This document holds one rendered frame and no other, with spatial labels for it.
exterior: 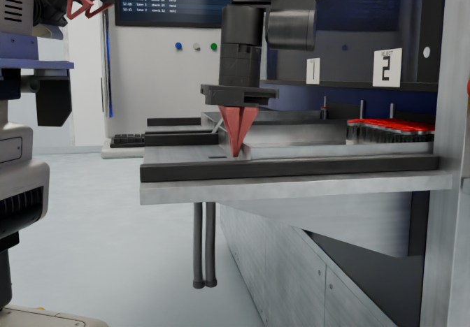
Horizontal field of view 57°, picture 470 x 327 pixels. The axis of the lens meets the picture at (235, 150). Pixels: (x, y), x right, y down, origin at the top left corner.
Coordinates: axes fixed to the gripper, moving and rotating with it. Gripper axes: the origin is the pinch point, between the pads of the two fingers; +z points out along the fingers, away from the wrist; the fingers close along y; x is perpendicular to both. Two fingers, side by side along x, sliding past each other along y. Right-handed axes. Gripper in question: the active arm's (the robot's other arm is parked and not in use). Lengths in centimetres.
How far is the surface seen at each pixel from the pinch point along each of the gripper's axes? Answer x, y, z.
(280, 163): -8.0, 4.5, 0.1
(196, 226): 100, 5, 47
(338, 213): -2.3, 15.7, 8.5
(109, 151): 65, -24, 12
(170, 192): -11.0, -9.3, 3.2
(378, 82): 9.9, 26.1, -10.9
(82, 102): 543, -109, 32
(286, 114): 54, 24, -1
